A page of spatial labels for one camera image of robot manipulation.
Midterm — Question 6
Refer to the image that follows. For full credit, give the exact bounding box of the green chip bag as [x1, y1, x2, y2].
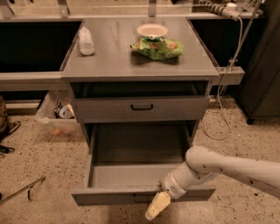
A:
[130, 37, 184, 60]

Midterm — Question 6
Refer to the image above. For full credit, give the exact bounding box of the white power cable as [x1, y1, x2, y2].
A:
[201, 17, 244, 142]

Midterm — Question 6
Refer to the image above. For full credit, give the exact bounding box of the white paper bowl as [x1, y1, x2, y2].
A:
[136, 24, 168, 39]

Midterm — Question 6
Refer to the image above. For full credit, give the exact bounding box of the clear plastic storage bin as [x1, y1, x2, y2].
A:
[35, 90, 81, 137]

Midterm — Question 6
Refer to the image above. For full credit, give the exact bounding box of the metal rod with wheel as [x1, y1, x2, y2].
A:
[0, 176, 46, 205]

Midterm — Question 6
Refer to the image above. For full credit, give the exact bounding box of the dark backpack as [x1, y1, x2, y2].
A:
[0, 95, 21, 158]

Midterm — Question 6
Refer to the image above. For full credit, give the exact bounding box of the grey top drawer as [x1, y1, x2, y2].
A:
[72, 96, 209, 123]

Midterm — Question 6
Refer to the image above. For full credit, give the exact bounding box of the dark rolling cabinet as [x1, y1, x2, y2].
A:
[237, 0, 280, 124]

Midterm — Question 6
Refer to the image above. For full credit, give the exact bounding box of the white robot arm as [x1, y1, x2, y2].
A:
[145, 146, 280, 221]

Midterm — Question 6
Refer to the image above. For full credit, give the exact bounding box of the grey drawer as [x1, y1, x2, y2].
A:
[71, 122, 217, 207]
[72, 96, 209, 123]

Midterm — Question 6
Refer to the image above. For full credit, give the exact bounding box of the grey drawer cabinet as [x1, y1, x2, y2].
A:
[62, 17, 218, 140]

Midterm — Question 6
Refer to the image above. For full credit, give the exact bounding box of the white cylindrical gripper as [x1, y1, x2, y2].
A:
[145, 163, 214, 221]

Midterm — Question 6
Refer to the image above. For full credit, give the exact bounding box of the white power strip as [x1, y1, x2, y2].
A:
[193, 0, 242, 22]

